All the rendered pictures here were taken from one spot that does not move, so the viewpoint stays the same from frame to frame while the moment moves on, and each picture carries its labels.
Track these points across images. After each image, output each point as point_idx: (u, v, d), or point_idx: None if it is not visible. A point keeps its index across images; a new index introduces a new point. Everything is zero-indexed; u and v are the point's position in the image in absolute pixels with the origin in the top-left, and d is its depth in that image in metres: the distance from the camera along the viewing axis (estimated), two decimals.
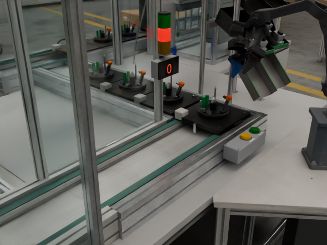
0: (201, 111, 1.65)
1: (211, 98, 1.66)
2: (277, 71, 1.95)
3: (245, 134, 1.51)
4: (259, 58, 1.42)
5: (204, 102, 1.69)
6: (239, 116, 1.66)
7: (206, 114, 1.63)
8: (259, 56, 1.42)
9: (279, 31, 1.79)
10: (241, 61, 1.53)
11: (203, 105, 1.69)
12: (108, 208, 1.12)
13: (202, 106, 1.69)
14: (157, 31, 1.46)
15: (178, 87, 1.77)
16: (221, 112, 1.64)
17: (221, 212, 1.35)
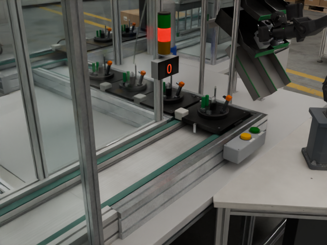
0: (201, 111, 1.65)
1: (211, 98, 1.66)
2: (277, 71, 1.95)
3: (245, 134, 1.51)
4: None
5: (204, 102, 1.69)
6: (239, 116, 1.66)
7: (206, 114, 1.63)
8: None
9: None
10: None
11: (203, 105, 1.69)
12: (108, 208, 1.12)
13: (202, 106, 1.69)
14: (157, 31, 1.46)
15: (178, 87, 1.77)
16: (221, 112, 1.64)
17: (221, 212, 1.35)
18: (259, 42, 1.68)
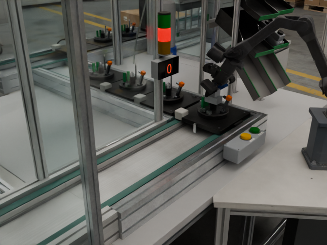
0: (201, 111, 1.65)
1: None
2: (277, 71, 1.95)
3: (245, 134, 1.51)
4: None
5: (204, 102, 1.69)
6: (239, 116, 1.66)
7: (206, 114, 1.63)
8: None
9: (279, 31, 1.79)
10: None
11: (203, 105, 1.69)
12: (108, 208, 1.12)
13: (202, 106, 1.69)
14: (157, 31, 1.46)
15: (178, 87, 1.77)
16: (221, 112, 1.64)
17: (221, 212, 1.35)
18: (211, 99, 1.64)
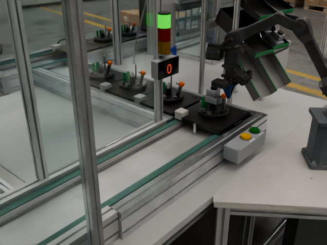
0: (201, 111, 1.65)
1: None
2: (277, 71, 1.95)
3: (245, 134, 1.51)
4: None
5: (204, 102, 1.69)
6: (239, 116, 1.66)
7: (206, 114, 1.63)
8: None
9: (279, 31, 1.79)
10: None
11: (203, 105, 1.69)
12: (108, 208, 1.12)
13: (202, 106, 1.69)
14: (157, 31, 1.46)
15: (178, 87, 1.77)
16: (221, 112, 1.64)
17: (221, 212, 1.35)
18: (211, 99, 1.64)
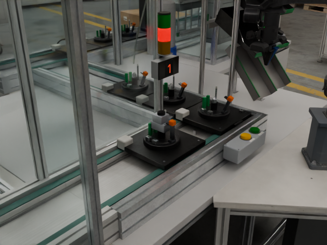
0: (146, 139, 1.43)
1: None
2: (277, 71, 1.95)
3: (245, 134, 1.51)
4: (268, 49, 1.43)
5: (152, 129, 1.46)
6: (191, 145, 1.43)
7: (151, 144, 1.40)
8: None
9: (279, 31, 1.79)
10: (271, 44, 1.46)
11: (150, 132, 1.46)
12: (108, 208, 1.12)
13: (149, 133, 1.46)
14: (157, 31, 1.46)
15: (226, 102, 1.61)
16: (170, 141, 1.41)
17: (221, 212, 1.35)
18: (158, 126, 1.41)
